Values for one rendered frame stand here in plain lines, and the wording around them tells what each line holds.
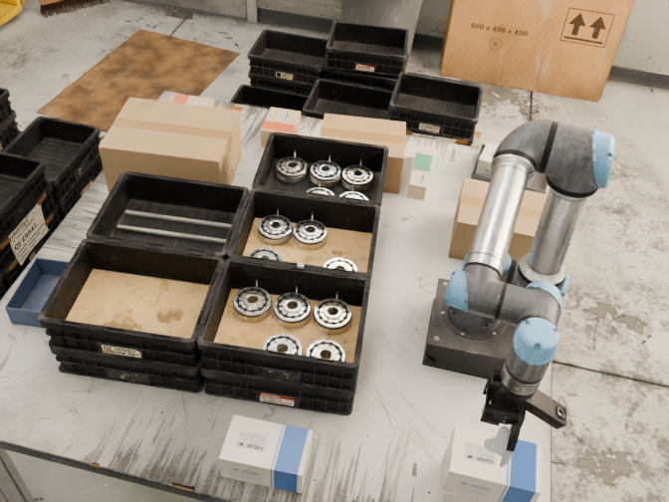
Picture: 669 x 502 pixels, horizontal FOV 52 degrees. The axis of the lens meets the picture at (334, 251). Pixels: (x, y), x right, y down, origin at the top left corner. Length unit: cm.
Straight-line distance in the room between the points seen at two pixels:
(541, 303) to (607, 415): 161
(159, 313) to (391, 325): 67
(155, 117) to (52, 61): 234
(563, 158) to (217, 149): 118
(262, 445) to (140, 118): 127
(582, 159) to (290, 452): 93
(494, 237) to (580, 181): 26
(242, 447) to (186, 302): 45
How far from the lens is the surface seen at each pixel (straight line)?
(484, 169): 255
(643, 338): 325
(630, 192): 399
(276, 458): 167
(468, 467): 161
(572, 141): 154
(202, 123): 242
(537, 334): 127
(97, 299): 196
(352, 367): 164
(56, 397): 196
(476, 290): 135
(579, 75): 461
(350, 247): 205
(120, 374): 190
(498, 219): 142
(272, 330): 183
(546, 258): 172
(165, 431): 183
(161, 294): 194
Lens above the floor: 226
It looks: 45 degrees down
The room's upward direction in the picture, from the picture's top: 5 degrees clockwise
